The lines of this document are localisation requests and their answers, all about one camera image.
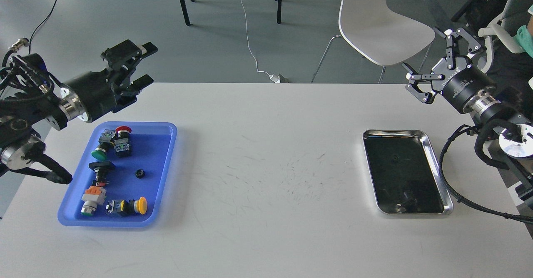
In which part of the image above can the orange white green switch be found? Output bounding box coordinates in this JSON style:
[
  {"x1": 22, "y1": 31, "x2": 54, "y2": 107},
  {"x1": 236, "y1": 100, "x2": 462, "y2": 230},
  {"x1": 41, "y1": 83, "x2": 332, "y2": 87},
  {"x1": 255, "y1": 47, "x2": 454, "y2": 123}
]
[{"x1": 80, "y1": 185, "x2": 107, "y2": 216}]

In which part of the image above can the blue plastic tray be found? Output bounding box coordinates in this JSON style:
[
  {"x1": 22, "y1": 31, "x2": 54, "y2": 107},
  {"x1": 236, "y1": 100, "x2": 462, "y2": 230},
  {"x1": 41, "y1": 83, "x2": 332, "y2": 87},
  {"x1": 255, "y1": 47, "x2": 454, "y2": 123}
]
[{"x1": 57, "y1": 122, "x2": 178, "y2": 228}]

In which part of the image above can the red mushroom push button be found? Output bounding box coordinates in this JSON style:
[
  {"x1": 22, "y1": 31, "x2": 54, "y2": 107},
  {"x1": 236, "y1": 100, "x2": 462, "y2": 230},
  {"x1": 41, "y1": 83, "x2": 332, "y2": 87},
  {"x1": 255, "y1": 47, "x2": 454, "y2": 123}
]
[{"x1": 113, "y1": 125, "x2": 132, "y2": 158}]

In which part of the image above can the white plastic chair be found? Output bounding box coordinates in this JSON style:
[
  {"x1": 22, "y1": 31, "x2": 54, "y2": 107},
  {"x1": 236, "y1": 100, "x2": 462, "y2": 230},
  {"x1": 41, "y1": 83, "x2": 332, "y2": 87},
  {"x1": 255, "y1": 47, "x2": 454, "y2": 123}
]
[{"x1": 311, "y1": 0, "x2": 436, "y2": 84}]

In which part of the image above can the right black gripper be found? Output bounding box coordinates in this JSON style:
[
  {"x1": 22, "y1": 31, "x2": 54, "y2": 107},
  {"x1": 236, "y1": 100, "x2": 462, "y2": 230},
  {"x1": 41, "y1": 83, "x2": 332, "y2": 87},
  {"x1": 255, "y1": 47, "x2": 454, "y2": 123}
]
[{"x1": 402, "y1": 27, "x2": 496, "y2": 113}]

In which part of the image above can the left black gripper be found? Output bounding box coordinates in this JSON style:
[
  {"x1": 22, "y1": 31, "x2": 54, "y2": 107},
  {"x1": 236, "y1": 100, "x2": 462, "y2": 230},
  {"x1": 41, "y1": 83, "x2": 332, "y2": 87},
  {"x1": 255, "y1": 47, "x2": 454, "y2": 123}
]
[{"x1": 60, "y1": 40, "x2": 158, "y2": 123}]

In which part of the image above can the seated person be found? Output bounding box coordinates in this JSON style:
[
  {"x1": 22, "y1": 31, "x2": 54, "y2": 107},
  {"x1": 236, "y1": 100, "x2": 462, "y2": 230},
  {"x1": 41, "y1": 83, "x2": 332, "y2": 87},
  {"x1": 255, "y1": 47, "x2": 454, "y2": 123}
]
[{"x1": 487, "y1": 18, "x2": 533, "y2": 109}]

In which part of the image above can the grey office chair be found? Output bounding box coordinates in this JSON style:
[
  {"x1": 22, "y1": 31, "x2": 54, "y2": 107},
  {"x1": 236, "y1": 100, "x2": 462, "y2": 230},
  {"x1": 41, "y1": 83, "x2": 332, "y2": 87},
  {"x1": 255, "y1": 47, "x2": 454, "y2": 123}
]
[{"x1": 477, "y1": 0, "x2": 532, "y2": 73}]

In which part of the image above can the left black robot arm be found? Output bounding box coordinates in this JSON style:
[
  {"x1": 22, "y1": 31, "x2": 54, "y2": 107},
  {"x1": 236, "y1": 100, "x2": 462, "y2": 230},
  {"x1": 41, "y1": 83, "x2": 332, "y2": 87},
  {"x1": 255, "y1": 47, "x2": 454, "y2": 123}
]
[{"x1": 0, "y1": 38, "x2": 158, "y2": 184}]

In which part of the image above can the black floor cable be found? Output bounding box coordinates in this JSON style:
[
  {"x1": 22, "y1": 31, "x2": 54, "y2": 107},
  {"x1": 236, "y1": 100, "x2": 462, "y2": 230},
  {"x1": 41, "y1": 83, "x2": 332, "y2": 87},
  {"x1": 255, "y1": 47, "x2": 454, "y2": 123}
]
[{"x1": 25, "y1": 0, "x2": 200, "y2": 45}]

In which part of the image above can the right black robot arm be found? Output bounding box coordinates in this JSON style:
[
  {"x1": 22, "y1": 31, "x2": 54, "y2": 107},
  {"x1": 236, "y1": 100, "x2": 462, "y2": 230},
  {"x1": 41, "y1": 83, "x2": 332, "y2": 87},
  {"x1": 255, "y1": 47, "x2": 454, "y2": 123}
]
[{"x1": 402, "y1": 28, "x2": 532, "y2": 224}]

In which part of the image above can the black square push button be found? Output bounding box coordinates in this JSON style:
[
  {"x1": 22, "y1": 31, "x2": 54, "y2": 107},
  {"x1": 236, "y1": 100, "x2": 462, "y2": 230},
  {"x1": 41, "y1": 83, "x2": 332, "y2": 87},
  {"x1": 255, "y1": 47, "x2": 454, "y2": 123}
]
[{"x1": 88, "y1": 160, "x2": 116, "y2": 187}]

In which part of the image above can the white cable with plug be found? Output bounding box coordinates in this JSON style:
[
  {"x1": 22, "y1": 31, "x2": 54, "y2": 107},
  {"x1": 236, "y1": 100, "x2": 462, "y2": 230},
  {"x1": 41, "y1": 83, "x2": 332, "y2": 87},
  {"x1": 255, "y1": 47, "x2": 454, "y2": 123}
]
[{"x1": 234, "y1": 0, "x2": 289, "y2": 84}]

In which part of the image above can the green push button switch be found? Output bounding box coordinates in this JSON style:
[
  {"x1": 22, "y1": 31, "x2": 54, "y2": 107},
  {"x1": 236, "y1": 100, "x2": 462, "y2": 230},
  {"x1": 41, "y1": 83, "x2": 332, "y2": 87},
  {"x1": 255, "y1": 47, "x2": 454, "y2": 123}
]
[{"x1": 91, "y1": 129, "x2": 115, "y2": 161}]

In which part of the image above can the shiny metal tray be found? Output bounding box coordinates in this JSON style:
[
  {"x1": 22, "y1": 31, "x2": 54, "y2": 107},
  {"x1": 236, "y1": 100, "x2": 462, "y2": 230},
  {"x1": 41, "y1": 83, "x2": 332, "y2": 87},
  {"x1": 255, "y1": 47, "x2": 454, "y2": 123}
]
[{"x1": 362, "y1": 129, "x2": 454, "y2": 216}]

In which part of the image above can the yellow mushroom push button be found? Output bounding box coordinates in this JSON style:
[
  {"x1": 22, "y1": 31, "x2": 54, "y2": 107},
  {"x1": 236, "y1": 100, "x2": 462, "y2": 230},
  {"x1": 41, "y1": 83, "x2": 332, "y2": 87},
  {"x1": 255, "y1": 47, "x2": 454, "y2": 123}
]
[{"x1": 105, "y1": 197, "x2": 148, "y2": 217}]

